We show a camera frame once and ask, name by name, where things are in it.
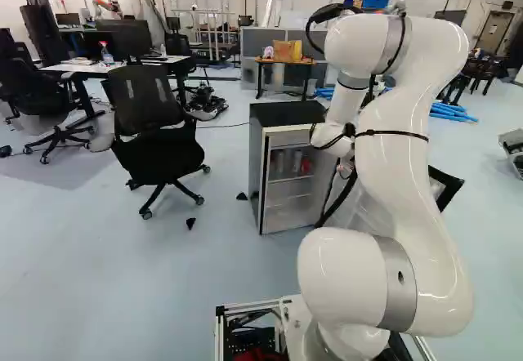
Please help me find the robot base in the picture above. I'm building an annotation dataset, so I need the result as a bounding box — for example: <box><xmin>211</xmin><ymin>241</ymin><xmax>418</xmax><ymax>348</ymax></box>
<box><xmin>213</xmin><ymin>293</ymin><xmax>436</xmax><ymax>361</ymax></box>

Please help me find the black mini fridge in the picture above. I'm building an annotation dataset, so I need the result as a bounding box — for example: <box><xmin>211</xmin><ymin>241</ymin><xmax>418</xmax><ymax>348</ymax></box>
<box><xmin>248</xmin><ymin>100</ymin><xmax>355</xmax><ymax>236</ymax></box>

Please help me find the silver drink can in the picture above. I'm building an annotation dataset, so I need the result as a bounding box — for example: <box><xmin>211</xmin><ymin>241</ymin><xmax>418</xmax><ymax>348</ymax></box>
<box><xmin>272</xmin><ymin>149</ymin><xmax>288</xmax><ymax>175</ymax></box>

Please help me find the wooden table with black legs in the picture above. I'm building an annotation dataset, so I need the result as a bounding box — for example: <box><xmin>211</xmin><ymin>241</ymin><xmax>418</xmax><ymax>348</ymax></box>
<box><xmin>254</xmin><ymin>55</ymin><xmax>318</xmax><ymax>101</ymax></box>

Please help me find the black mesh office chair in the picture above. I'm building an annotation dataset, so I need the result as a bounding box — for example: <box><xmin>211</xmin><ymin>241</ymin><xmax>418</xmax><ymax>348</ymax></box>
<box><xmin>106</xmin><ymin>64</ymin><xmax>212</xmax><ymax>221</ymax></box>

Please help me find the white desk with black legs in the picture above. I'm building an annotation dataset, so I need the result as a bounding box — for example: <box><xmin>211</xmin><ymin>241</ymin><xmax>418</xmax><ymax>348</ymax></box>
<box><xmin>38</xmin><ymin>54</ymin><xmax>198</xmax><ymax>122</ymax></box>

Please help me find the black computer monitor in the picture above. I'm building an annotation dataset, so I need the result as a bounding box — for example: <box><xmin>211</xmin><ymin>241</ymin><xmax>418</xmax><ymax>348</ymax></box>
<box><xmin>95</xmin><ymin>19</ymin><xmax>153</xmax><ymax>63</ymax></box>

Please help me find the grey storage box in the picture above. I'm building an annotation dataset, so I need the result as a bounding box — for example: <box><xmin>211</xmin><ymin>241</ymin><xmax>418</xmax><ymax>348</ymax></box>
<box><xmin>498</xmin><ymin>129</ymin><xmax>523</xmax><ymax>181</ymax></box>

